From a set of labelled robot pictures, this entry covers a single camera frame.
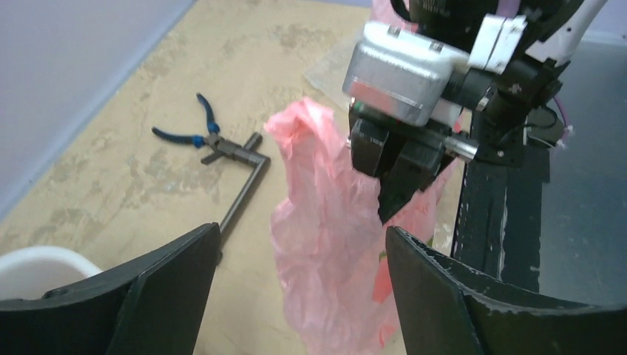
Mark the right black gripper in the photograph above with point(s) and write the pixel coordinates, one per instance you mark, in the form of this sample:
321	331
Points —
404	158

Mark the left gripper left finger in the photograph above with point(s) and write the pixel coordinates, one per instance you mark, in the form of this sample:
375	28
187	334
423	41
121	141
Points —
153	304

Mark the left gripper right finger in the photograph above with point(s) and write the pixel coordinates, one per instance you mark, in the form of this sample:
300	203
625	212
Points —
447	307

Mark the pink plastic bag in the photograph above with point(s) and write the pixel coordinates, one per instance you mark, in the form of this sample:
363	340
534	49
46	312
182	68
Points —
328	240

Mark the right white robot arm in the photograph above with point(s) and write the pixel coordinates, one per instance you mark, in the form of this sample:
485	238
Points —
460	86

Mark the clear plastic screw box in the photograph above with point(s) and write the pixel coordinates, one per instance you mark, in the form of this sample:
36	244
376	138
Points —
327	74

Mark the white fruit basket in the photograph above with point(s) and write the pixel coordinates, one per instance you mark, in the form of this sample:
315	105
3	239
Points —
28	273

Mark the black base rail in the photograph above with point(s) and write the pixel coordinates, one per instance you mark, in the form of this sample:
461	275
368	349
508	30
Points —
498	222

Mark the blue handled pliers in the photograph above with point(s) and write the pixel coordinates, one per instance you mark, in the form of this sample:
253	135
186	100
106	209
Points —
205	134

